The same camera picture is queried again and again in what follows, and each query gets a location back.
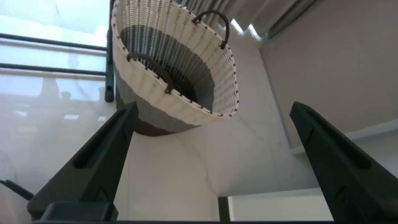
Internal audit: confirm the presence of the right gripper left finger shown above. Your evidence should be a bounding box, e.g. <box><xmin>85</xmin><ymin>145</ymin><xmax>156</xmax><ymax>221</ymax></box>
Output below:
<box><xmin>27</xmin><ymin>101</ymin><xmax>139</xmax><ymax>222</ymax></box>

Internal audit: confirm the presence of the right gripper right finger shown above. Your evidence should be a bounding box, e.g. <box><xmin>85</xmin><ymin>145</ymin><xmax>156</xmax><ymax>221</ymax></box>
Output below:
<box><xmin>289</xmin><ymin>101</ymin><xmax>398</xmax><ymax>222</ymax></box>

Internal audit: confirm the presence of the white laundry basket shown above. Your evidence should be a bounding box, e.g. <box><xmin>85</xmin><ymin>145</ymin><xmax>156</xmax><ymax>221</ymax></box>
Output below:
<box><xmin>110</xmin><ymin>0</ymin><xmax>240</xmax><ymax>137</ymax></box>

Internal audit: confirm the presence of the black clothes rack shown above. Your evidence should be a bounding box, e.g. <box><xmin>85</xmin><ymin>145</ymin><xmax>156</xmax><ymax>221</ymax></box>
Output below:
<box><xmin>0</xmin><ymin>0</ymin><xmax>116</xmax><ymax>103</ymax></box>

